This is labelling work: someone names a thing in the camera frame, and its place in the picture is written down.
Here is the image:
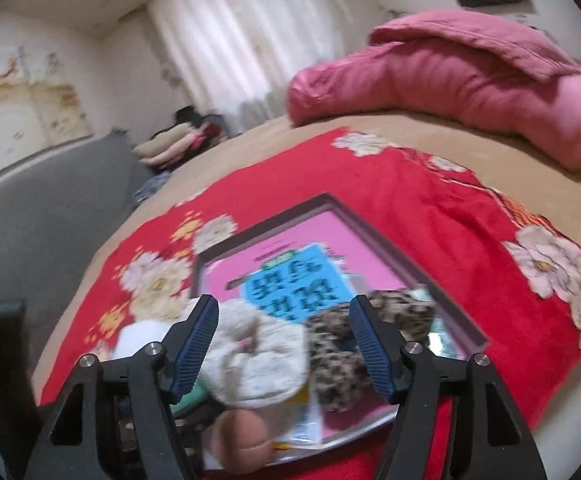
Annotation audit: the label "blue patterned cloth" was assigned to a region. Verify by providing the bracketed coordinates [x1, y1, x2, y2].
[134, 174, 172, 203]

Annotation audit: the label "floral wall painting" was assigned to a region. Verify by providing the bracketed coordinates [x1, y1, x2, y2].
[0, 42, 94, 186]

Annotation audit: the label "pile of folded clothes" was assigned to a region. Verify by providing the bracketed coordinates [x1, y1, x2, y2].
[133, 106, 228, 168]

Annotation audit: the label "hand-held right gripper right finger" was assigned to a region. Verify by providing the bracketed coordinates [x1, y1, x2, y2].
[347, 294, 541, 480]

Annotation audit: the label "white soft roll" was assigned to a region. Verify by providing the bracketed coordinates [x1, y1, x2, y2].
[113, 317, 181, 361]

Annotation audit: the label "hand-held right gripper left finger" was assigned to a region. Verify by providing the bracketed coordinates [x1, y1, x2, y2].
[23, 294, 221, 480]

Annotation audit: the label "red floral blanket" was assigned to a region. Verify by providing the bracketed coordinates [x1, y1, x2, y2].
[38, 127, 581, 480]

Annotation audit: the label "yellow white leaflet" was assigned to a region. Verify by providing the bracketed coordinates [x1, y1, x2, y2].
[270, 385, 327, 453]

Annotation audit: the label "pink folded quilt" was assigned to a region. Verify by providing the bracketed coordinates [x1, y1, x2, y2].
[286, 10, 581, 171]

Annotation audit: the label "brown round plush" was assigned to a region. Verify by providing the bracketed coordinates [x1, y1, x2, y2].
[210, 407, 277, 477]

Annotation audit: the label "pink and blue book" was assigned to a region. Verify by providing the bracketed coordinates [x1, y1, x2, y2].
[205, 210, 406, 461]

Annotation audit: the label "leopard print plush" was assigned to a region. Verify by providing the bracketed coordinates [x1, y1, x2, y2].
[304, 285, 436, 412]

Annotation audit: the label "grey quilted sofa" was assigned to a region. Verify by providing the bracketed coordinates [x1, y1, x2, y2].
[0, 130, 156, 341]

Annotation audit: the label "dark brown shallow box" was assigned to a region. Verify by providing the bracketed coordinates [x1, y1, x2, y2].
[190, 192, 488, 466]

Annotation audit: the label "bed with tan sheet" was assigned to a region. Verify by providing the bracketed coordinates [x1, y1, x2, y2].
[30, 110, 581, 441]

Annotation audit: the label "white sheer curtains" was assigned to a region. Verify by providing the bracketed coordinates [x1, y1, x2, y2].
[148, 0, 371, 136]

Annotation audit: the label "cream fuzzy plush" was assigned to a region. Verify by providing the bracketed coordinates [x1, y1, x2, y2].
[203, 300, 313, 408]

